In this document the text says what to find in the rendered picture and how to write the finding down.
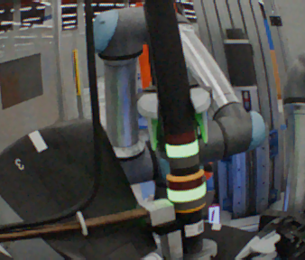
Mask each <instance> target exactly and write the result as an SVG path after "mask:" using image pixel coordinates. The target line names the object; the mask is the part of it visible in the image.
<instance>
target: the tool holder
mask: <svg viewBox="0 0 305 260"><path fill-rule="evenodd" d="M159 200H163V199H159ZM159 200H155V201H151V202H146V203H143V204H140V208H143V207H146V210H147V214H148V218H143V220H145V221H146V226H147V227H148V228H149V229H150V230H151V231H152V232H155V233H156V234H157V235H158V236H159V239H160V243H161V252H162V254H163V255H164V256H166V257H167V260H210V259H211V258H213V257H214V256H215V255H216V253H217V245H216V243H215V242H214V241H212V240H209V239H203V249H202V250H201V251H199V252H198V253H196V254H192V255H186V254H183V253H182V247H181V244H182V243H181V238H180V231H181V230H182V226H181V222H180V219H179V218H175V212H174V207H173V205H172V204H171V203H168V204H164V205H161V206H159V207H156V206H155V207H154V206H152V202H157V201H159Z"/></svg>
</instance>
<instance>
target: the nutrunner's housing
mask: <svg viewBox="0 0 305 260"><path fill-rule="evenodd" d="M175 218H179V219H180V222H181V226H182V230H181V231H180V238H181V243H182V244H181V247H182V253H183V254H186V255H192V254H196V253H198V252H199V251H201V250H202V249H203V235H204V229H203V227H204V224H203V219H204V218H203V207H202V208H201V209H199V210H196V211H193V212H190V213H179V212H175Z"/></svg>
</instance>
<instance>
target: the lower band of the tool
mask: <svg viewBox="0 0 305 260"><path fill-rule="evenodd" d="M203 174H204V170H203V171H202V170H200V171H199V172H197V173H195V174H193V175H191V176H187V177H174V176H171V175H170V174H169V173H168V174H167V175H166V179H167V180H168V181H190V180H194V179H197V178H199V177H201V176H202V175H203ZM205 204H206V203H205ZM205 204H203V205H201V206H200V207H198V208H195V209H187V210H183V211H179V210H176V209H175V210H174V212H179V213H190V212H193V211H196V210H199V209H201V208H202V207H203V206H204V205H205Z"/></svg>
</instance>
